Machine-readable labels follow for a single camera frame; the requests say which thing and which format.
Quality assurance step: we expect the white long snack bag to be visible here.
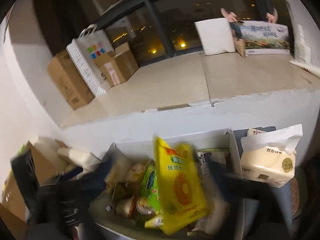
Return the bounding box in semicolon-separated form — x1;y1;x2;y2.
191;148;229;235

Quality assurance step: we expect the yellow snack bag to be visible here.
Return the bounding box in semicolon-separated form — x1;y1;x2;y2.
154;137;208;235

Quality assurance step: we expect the white cardboard storage box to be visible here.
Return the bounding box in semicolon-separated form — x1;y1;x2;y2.
91;128;244;239

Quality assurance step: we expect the brown cardboard sheet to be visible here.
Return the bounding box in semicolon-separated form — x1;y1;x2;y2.
2;138;68;222

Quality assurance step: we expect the cream tissue pack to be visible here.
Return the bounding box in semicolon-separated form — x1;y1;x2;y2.
240;124;303;188

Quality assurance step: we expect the small beige snack packet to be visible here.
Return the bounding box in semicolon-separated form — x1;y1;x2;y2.
124;163;147;183

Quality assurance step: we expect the blue table cloth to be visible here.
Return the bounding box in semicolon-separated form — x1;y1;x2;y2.
232;126;301;240

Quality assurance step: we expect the green snack packet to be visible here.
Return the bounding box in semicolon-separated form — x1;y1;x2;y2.
137;162;161;215

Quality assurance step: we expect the tall brown cardboard box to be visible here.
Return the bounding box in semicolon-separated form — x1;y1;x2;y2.
47;50;94;109

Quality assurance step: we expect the small open cardboard box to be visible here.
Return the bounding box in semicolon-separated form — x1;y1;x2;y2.
93;42;139;87

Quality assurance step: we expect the white dotted paper bag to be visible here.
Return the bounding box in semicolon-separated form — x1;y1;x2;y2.
66;24;114;97

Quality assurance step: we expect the white spray bottle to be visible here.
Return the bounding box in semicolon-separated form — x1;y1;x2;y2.
294;24;311;64

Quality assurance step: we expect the printed landscape carton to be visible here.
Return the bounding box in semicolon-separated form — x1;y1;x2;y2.
230;21;290;57

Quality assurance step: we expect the white foam box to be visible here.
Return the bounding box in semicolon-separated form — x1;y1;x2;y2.
195;18;236;56

